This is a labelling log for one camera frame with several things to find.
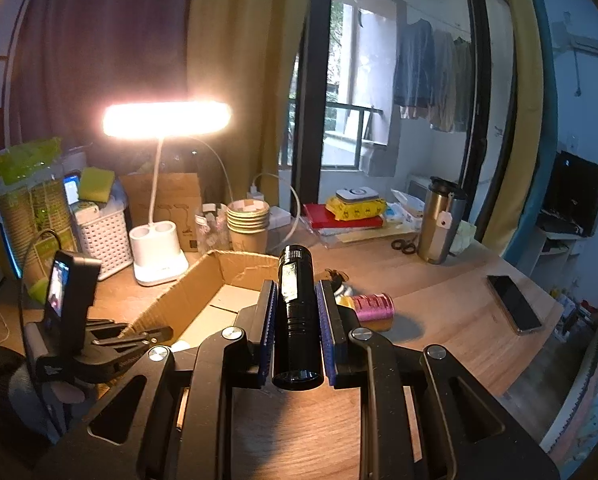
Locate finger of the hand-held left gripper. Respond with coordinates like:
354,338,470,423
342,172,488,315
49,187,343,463
93,326,174,362
83,320,134,342

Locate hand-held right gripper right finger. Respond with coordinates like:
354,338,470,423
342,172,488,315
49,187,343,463
315,280,562,480

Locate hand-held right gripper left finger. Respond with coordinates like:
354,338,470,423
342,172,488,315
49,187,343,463
34,280,280,480

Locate black car key with keyring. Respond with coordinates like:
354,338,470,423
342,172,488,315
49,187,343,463
271,244,324,391

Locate red tin can gold lid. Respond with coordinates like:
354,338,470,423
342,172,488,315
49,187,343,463
339,293,396,334

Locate cardboard box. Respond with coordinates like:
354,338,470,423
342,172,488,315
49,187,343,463
121,249,284,357

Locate person's left hand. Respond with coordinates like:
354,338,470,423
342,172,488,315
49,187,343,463
49,381,87,405

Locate white lamp base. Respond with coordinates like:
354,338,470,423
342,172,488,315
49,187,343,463
102,101,232,288

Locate white plastic basket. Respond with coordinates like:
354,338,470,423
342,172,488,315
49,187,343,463
74,205,134,281

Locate yellow paper envelope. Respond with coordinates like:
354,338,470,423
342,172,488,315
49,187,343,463
319,225,420,250

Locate stack of paper cups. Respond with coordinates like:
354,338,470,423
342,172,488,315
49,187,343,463
226,199,272,253

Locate green paper cup package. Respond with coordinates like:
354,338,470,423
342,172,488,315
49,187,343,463
0,177,82,303

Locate white packet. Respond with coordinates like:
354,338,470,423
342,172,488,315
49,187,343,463
74,203,100,226

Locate white power adapter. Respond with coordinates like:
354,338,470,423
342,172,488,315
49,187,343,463
269,205,296,229

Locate red book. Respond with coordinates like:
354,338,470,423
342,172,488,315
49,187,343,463
303,202,386,234

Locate patterned glass jar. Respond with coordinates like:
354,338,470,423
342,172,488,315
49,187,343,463
195,203,230,254

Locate white rounded device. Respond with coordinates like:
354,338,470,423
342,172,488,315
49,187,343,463
336,185,380,206

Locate flat cardboard lamp carton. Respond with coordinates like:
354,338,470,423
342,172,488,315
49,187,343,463
119,172,202,254

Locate yellow-green sponge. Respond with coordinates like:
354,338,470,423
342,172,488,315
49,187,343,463
79,167,116,204

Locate white and blue packets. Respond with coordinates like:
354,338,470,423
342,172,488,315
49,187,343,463
383,189,426,232

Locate steel travel tumbler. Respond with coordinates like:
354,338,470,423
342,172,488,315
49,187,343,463
417,176,468,266

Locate yellow-green plastic bag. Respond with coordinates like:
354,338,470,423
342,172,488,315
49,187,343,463
0,136,63,186

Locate black smartphone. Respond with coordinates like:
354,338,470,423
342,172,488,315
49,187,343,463
486,274,545,336

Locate white shelf unit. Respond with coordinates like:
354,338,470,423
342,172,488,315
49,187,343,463
518,224,582,292

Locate printed blanket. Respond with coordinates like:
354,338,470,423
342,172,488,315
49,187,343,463
541,305,598,466

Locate hanging beige garment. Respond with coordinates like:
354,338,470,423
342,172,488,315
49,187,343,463
428,30,460,132

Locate mustard curtain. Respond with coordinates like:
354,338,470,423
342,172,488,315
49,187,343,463
185,0,330,202
496,0,560,257

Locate hanging blue shirt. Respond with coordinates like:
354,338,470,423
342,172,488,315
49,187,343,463
392,18,438,109

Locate black monitor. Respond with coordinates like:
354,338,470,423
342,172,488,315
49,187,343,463
541,150,598,239

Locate hanging grey-green garment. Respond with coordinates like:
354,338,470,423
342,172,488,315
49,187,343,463
451,36,476,132

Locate dark purple curtain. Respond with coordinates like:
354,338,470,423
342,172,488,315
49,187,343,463
8,0,200,173

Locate white charger cable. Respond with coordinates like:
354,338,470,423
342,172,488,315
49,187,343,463
248,172,301,249

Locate black sliding door frame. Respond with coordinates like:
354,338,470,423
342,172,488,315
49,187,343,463
291,0,336,187

